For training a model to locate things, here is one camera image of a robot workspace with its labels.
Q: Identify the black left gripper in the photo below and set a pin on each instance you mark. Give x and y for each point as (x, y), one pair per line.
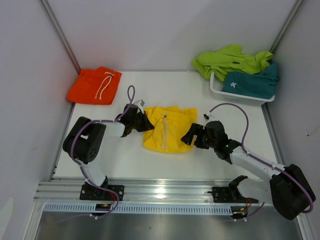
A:
(147, 125)

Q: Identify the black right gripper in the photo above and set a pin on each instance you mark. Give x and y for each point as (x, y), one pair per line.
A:
(194, 129)

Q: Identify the yellow shorts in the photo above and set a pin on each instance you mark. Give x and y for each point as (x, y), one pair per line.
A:
(170, 125)

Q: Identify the orange shorts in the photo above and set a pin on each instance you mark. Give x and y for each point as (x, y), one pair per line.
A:
(95, 87)

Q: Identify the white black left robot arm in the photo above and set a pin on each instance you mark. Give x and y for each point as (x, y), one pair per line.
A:
(84, 140)

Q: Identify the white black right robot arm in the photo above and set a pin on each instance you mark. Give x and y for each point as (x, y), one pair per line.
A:
(284, 187)

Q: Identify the lime green shorts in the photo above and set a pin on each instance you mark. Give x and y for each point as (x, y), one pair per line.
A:
(230, 59)

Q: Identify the teal shorts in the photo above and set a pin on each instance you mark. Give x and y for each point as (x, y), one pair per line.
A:
(259, 85)

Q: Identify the white plastic laundry basket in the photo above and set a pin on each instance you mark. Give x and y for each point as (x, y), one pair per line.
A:
(217, 93)

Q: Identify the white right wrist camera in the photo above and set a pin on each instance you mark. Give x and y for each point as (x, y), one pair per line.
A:
(209, 117)

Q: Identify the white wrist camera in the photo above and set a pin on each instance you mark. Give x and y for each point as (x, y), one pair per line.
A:
(139, 103)
(209, 117)

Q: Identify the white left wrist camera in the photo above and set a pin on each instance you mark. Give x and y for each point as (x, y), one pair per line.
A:
(139, 103)

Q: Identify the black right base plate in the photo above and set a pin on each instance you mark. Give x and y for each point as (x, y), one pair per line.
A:
(228, 195)

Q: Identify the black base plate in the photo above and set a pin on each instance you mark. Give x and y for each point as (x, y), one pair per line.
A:
(91, 193)
(228, 195)

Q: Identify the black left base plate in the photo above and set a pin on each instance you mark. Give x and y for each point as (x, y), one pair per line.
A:
(91, 193)

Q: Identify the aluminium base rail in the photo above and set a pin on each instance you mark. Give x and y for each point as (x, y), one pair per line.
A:
(136, 191)

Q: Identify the white slotted cable duct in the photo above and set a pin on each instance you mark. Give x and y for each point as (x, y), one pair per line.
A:
(130, 208)

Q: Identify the right aluminium frame post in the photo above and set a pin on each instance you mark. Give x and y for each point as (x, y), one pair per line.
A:
(293, 14)

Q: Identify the aluminium frame post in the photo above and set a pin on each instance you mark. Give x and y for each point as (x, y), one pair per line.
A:
(53, 20)
(293, 14)

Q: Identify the left aluminium frame post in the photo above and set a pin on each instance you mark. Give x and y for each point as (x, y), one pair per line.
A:
(53, 20)

